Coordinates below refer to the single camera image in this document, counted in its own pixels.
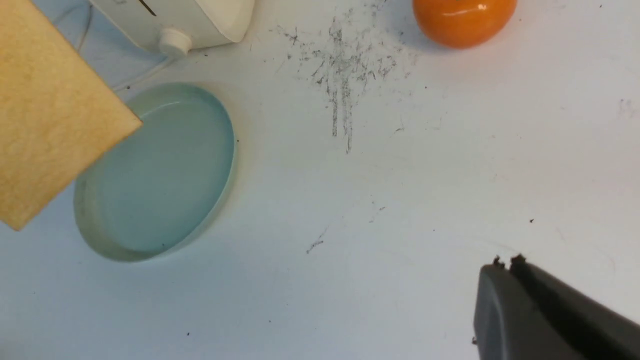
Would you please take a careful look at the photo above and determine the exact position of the orange toy persimmon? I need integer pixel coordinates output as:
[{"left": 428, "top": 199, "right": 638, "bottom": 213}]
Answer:
[{"left": 412, "top": 0, "right": 518, "bottom": 50}]

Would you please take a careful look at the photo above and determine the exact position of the white two-slot toaster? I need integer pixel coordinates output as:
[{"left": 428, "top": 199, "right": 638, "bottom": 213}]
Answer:
[{"left": 91, "top": 0, "right": 255, "bottom": 59}]

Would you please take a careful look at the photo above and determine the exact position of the toast slice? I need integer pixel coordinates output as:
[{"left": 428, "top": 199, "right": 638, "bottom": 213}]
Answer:
[{"left": 0, "top": 0, "right": 143, "bottom": 231}]

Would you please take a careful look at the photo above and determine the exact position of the white toaster power cord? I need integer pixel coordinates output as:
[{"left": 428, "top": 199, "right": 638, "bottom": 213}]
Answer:
[{"left": 52, "top": 4, "right": 173, "bottom": 93}]

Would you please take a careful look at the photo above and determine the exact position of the light blue round plate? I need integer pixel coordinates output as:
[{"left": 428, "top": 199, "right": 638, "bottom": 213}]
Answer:
[{"left": 73, "top": 82, "right": 238, "bottom": 263}]

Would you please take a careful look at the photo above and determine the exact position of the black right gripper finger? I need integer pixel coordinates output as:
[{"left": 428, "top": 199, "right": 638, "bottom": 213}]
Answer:
[{"left": 471, "top": 255, "right": 640, "bottom": 360}]

